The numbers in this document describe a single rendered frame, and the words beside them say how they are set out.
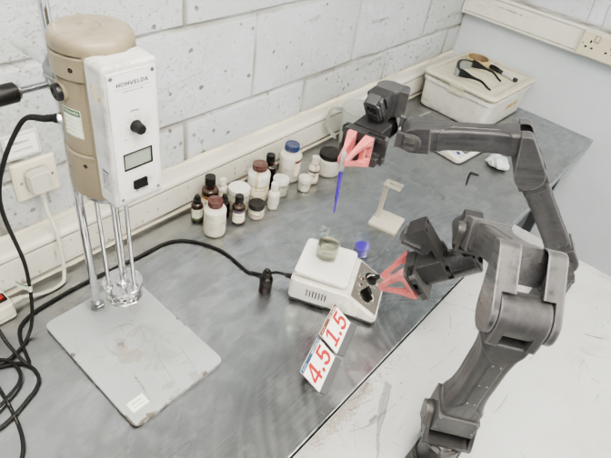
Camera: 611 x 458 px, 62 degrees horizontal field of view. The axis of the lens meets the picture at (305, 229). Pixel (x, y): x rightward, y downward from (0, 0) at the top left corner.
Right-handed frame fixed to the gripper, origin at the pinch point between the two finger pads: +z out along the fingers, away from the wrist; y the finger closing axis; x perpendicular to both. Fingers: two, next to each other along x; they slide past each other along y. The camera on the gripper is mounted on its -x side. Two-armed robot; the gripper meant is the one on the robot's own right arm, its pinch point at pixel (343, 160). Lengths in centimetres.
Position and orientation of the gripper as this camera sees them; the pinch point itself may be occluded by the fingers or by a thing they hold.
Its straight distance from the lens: 102.5
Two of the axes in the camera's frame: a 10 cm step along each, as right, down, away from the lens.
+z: -5.4, 4.9, -6.8
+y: 8.3, 4.1, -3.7
